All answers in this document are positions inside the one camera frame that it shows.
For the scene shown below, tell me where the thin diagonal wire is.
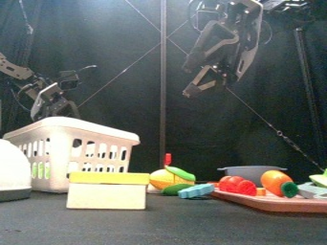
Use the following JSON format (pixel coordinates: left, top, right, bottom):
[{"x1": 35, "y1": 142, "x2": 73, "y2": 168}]
[{"x1": 77, "y1": 18, "x2": 202, "y2": 108}]

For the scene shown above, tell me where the red toy tomato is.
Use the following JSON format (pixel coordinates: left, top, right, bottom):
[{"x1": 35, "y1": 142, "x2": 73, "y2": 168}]
[{"x1": 218, "y1": 174, "x2": 258, "y2": 197}]

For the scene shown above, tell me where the green and white toy vegetable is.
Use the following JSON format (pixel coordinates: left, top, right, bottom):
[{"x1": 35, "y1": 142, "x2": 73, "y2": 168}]
[{"x1": 309, "y1": 167, "x2": 327, "y2": 189}]

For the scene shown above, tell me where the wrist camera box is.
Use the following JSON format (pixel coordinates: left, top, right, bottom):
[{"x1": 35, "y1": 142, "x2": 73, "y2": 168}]
[
  {"x1": 57, "y1": 70, "x2": 82, "y2": 91},
  {"x1": 190, "y1": 0, "x2": 229, "y2": 33}
]

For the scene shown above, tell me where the yellow toy squash body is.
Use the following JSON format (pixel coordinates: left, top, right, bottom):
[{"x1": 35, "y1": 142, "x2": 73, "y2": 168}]
[{"x1": 149, "y1": 168, "x2": 197, "y2": 191}]

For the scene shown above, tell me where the orange toy carrot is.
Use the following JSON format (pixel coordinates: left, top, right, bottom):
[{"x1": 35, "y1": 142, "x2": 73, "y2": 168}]
[{"x1": 259, "y1": 169, "x2": 301, "y2": 199}]

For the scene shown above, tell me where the white plastic basket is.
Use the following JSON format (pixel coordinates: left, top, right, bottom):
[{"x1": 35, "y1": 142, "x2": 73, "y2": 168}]
[{"x1": 3, "y1": 116, "x2": 142, "y2": 194}]

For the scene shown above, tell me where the green object inside basket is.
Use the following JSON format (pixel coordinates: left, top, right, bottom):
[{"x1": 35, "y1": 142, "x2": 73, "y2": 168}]
[{"x1": 31, "y1": 161, "x2": 53, "y2": 180}]

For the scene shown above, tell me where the green toy squash top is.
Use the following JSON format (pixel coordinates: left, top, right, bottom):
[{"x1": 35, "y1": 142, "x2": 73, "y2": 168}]
[{"x1": 165, "y1": 165, "x2": 198, "y2": 183}]

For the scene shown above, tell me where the dark green toy piece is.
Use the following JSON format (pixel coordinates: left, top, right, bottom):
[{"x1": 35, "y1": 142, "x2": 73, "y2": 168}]
[{"x1": 162, "y1": 183, "x2": 195, "y2": 197}]

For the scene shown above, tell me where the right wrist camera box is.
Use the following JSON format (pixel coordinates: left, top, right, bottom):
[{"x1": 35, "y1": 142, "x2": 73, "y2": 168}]
[{"x1": 190, "y1": 0, "x2": 229, "y2": 33}]

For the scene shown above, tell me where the grey toy knife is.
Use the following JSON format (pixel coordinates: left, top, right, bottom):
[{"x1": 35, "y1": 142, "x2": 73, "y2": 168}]
[{"x1": 297, "y1": 181, "x2": 327, "y2": 200}]

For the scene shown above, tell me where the light blue toy piece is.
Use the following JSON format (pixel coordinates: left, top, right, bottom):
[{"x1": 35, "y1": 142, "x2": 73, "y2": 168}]
[{"x1": 177, "y1": 183, "x2": 217, "y2": 200}]

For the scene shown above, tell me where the grey toy pot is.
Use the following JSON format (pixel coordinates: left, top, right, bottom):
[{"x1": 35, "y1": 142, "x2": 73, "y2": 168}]
[{"x1": 217, "y1": 165, "x2": 289, "y2": 189}]

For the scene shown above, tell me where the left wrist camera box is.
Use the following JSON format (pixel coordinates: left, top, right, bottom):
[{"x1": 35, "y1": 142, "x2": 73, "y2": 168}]
[{"x1": 57, "y1": 70, "x2": 82, "y2": 91}]

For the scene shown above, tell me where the diagonal wire with turnbuckle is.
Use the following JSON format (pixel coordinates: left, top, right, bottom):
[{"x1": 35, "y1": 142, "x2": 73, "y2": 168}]
[{"x1": 123, "y1": 0, "x2": 327, "y2": 172}]

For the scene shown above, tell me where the vertical metal frame pole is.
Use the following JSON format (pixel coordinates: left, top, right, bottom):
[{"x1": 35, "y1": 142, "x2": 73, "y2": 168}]
[{"x1": 159, "y1": 0, "x2": 169, "y2": 169}]

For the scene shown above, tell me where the white dome with grey base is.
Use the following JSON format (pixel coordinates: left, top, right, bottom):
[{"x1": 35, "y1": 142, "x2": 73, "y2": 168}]
[{"x1": 0, "y1": 138, "x2": 34, "y2": 203}]

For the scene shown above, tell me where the black slanted frame pole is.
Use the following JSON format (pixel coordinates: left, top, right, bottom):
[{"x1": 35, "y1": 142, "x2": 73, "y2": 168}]
[{"x1": 293, "y1": 26, "x2": 327, "y2": 168}]

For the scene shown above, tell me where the pink cutting board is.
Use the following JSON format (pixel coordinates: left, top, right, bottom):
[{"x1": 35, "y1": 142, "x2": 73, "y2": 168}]
[{"x1": 210, "y1": 186, "x2": 327, "y2": 214}]

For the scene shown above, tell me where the yellow and cream block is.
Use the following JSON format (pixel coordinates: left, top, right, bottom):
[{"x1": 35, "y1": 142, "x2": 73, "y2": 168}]
[{"x1": 66, "y1": 171, "x2": 151, "y2": 211}]

